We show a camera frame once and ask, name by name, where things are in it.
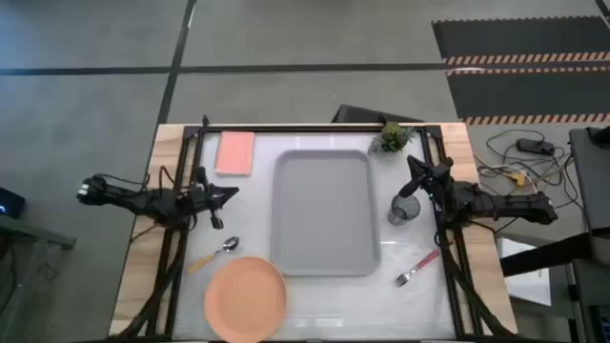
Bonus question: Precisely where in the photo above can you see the black bar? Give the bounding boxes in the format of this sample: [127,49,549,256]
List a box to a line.
[499,232,593,278]

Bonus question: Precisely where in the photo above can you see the black hazard-striped floor mat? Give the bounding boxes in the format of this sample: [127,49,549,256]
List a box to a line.
[445,66,610,127]
[431,15,610,67]

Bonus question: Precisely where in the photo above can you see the small green potted plant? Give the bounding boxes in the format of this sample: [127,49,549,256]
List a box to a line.
[369,121,416,154]

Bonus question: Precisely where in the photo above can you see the orange round plate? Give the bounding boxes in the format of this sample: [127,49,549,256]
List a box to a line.
[203,255,289,343]

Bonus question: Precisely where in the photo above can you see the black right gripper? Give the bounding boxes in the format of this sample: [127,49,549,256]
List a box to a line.
[397,155,456,200]

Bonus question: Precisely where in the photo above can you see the white board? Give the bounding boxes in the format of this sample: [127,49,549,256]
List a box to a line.
[495,236,553,307]

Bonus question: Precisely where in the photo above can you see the black monitor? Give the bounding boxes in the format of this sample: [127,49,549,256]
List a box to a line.
[331,103,425,125]

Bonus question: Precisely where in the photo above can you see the black device with blue light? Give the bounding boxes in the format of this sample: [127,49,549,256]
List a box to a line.
[0,186,27,219]

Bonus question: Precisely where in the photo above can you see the dark faceted glass cup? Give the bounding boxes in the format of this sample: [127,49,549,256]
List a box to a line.
[387,193,422,227]

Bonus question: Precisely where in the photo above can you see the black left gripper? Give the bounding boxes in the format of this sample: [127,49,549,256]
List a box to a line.
[187,166,241,232]

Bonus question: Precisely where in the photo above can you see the metal fork with pink handle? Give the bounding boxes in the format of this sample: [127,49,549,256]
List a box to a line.
[394,249,441,288]

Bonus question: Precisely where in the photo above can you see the black aluminium frame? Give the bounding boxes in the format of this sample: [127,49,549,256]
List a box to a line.
[109,113,519,342]

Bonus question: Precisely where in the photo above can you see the black power adapter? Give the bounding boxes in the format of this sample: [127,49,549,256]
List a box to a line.
[516,137,557,156]

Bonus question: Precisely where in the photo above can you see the grey plastic tray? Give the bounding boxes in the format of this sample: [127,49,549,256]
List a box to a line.
[269,149,382,278]

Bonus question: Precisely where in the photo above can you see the dark grey desk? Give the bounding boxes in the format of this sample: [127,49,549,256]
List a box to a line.
[569,126,610,234]

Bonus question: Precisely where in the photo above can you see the black floor cable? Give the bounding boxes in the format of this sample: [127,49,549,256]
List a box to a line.
[474,128,588,212]

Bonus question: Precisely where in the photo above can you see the grey-green bench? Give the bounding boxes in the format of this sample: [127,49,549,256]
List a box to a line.
[0,213,77,343]

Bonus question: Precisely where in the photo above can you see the metal spoon with yellow handle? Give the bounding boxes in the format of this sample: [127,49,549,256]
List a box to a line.
[186,235,240,274]

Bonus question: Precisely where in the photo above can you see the pink sponge block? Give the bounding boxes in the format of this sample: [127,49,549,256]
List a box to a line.
[213,131,256,177]

